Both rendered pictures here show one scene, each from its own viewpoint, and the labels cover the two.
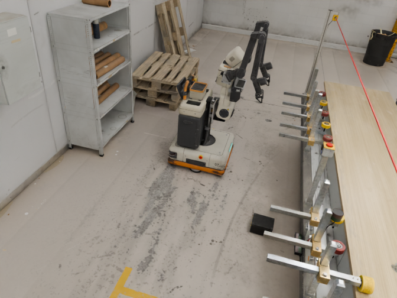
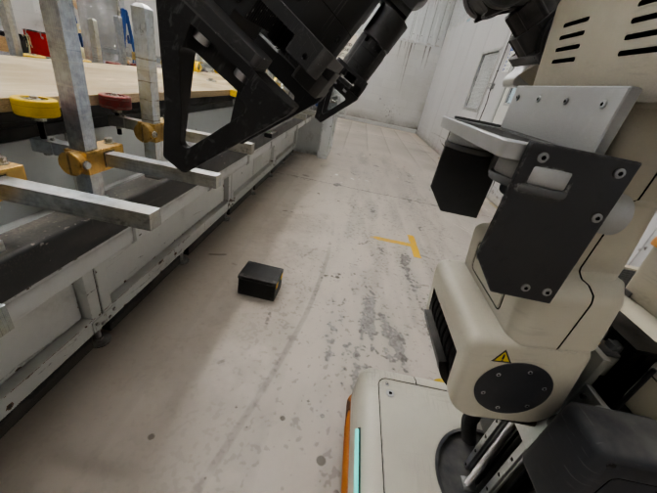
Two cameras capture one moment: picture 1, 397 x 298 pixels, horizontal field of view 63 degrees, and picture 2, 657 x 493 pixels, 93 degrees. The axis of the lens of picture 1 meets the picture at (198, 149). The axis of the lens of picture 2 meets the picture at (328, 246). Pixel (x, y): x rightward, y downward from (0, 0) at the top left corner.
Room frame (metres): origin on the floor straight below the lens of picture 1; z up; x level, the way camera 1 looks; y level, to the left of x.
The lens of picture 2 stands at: (3.56, -0.63, 1.06)
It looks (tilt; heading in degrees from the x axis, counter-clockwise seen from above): 28 degrees down; 168
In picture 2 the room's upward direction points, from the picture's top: 12 degrees clockwise
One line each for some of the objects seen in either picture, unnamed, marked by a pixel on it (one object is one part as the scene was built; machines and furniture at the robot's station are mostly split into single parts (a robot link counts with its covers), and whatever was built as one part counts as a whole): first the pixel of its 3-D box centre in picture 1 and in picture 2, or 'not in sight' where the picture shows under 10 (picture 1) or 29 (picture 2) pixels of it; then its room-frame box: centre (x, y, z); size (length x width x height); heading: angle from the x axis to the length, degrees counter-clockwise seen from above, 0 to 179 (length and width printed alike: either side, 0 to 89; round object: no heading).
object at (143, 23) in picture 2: (312, 132); (150, 109); (2.57, -1.01, 0.90); 0.04 x 0.04 x 0.48; 78
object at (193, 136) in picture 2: (303, 139); (182, 134); (2.54, -0.93, 0.83); 0.43 x 0.03 x 0.04; 78
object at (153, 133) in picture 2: (311, 139); (156, 130); (2.54, -1.00, 0.84); 0.14 x 0.06 x 0.05; 168
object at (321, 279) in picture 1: (322, 269); not in sight; (1.07, -0.70, 0.95); 0.14 x 0.06 x 0.05; 168
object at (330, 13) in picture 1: (320, 56); not in sight; (3.84, -1.31, 1.20); 0.15 x 0.12 x 1.00; 168
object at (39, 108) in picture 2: (325, 128); (40, 123); (2.74, -1.18, 0.85); 0.08 x 0.08 x 0.11
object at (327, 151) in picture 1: (327, 150); not in sight; (1.84, -0.86, 1.18); 0.07 x 0.07 x 0.08; 78
